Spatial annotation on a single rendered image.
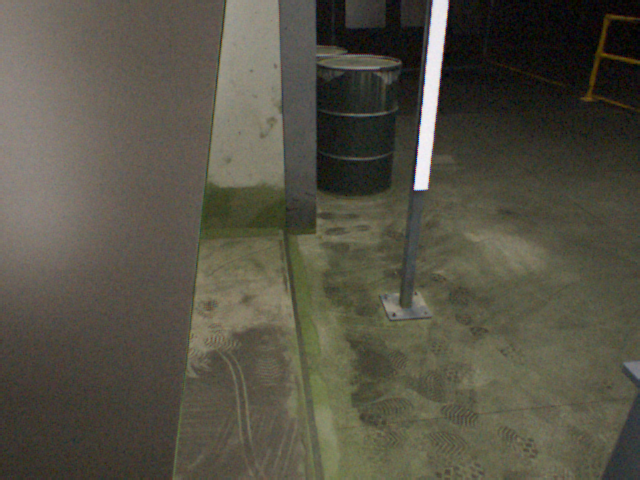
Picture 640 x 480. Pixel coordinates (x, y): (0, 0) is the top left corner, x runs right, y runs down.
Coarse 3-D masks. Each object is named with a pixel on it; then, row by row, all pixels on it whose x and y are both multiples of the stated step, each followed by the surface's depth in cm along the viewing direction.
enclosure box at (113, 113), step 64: (0, 0) 34; (64, 0) 34; (128, 0) 35; (192, 0) 36; (0, 64) 35; (64, 64) 36; (128, 64) 37; (192, 64) 38; (0, 128) 37; (64, 128) 38; (128, 128) 39; (192, 128) 40; (0, 192) 40; (64, 192) 41; (128, 192) 41; (192, 192) 42; (0, 256) 42; (64, 256) 43; (128, 256) 44; (192, 256) 45; (0, 320) 45; (64, 320) 46; (128, 320) 47; (0, 384) 48; (64, 384) 49; (128, 384) 51; (0, 448) 52; (64, 448) 53; (128, 448) 55
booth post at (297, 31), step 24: (288, 0) 233; (312, 0) 235; (288, 24) 238; (312, 24) 240; (288, 48) 243; (312, 48) 245; (288, 72) 249; (312, 72) 250; (288, 96) 254; (312, 96) 256; (288, 120) 260; (312, 120) 262; (288, 144) 266; (312, 144) 268; (288, 168) 273; (312, 168) 274; (288, 192) 279; (312, 192) 281; (288, 216) 286; (312, 216) 288
